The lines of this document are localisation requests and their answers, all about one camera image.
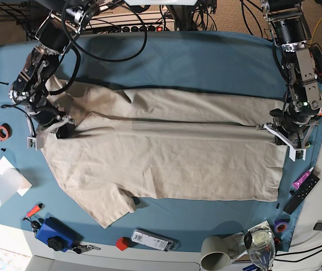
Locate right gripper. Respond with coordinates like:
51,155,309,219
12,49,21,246
27,115,76,150

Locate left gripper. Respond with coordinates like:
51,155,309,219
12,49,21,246
256,108,319,161

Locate beige T-shirt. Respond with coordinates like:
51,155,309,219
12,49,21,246
42,82,288,228

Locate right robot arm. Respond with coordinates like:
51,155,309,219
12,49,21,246
8,1,99,150

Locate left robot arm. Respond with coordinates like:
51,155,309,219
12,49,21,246
260,1,322,161

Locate purple glue tube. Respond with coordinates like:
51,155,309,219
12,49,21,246
292,167,314,190

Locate red tape roll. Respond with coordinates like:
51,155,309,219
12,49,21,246
0,123,12,141

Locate black remote control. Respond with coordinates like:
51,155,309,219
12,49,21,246
283,172,320,215

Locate orange black pliers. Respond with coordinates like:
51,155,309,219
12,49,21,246
310,46,322,84

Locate white paper card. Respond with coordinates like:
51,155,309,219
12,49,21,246
0,156,32,196

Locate orange marker pen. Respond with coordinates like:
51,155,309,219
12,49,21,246
23,203,43,220

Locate translucent plastic cup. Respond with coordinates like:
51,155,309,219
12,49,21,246
0,168,23,207

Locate purple tape roll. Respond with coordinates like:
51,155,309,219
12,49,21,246
274,219,289,233

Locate blue box with knob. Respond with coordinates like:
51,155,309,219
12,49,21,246
36,217,79,252

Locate clear wine glass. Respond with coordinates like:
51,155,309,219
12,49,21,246
243,222,276,271

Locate red cube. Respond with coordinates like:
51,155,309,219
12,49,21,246
116,237,130,251

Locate clear plastic packaged item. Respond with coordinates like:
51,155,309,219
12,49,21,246
130,229,180,252

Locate black power strip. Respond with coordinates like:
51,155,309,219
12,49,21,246
121,25,164,33

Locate beige ceramic mug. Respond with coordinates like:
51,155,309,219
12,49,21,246
200,235,239,271

